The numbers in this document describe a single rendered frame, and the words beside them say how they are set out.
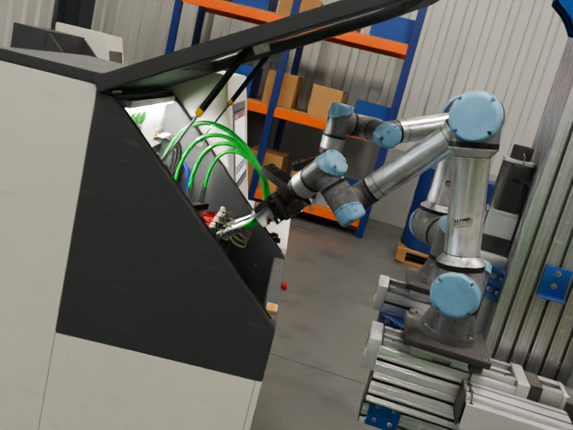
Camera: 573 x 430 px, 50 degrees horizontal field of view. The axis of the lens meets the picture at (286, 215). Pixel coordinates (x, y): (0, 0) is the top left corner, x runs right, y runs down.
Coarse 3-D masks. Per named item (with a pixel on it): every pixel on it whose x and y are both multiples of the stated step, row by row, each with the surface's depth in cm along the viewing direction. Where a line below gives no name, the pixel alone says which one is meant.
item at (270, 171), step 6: (264, 168) 172; (270, 168) 172; (276, 168) 173; (264, 174) 173; (270, 174) 171; (276, 174) 171; (282, 174) 172; (270, 180) 172; (276, 180) 170; (282, 180) 169; (288, 180) 170; (282, 186) 169
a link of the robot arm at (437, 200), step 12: (456, 96) 216; (444, 108) 217; (444, 168) 216; (432, 180) 220; (444, 180) 216; (432, 192) 219; (444, 192) 217; (420, 204) 223; (432, 204) 219; (444, 204) 218; (420, 216) 221; (432, 216) 218; (420, 228) 220; (420, 240) 223
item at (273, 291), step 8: (272, 264) 220; (280, 264) 222; (272, 272) 211; (280, 272) 213; (272, 280) 204; (280, 280) 206; (272, 288) 196; (280, 288) 198; (272, 296) 189; (264, 304) 182
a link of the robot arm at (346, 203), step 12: (324, 192) 159; (336, 192) 157; (348, 192) 158; (360, 192) 164; (336, 204) 157; (348, 204) 157; (360, 204) 158; (336, 216) 159; (348, 216) 157; (360, 216) 157
